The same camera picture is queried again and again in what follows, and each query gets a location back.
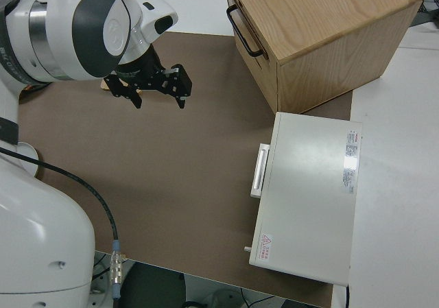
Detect brown table mat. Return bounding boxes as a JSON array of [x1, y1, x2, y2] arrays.
[[15, 32, 354, 308]]

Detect black cabinet drawer handle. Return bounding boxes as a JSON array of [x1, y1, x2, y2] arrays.
[[226, 5, 270, 60]]

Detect black cable with metal connector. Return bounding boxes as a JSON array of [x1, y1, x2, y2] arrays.
[[0, 146, 125, 303]]

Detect wooden mug tree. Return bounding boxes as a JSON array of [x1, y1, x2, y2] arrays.
[[99, 78, 142, 95]]

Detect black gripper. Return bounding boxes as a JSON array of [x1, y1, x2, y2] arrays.
[[104, 45, 193, 110]]

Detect white oven door handle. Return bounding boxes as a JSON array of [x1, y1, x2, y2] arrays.
[[250, 143, 272, 199]]

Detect wooden drawer cabinet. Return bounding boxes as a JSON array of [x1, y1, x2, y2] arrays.
[[222, 0, 425, 115]]

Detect white toaster oven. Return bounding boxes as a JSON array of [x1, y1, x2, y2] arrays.
[[244, 111, 364, 286]]

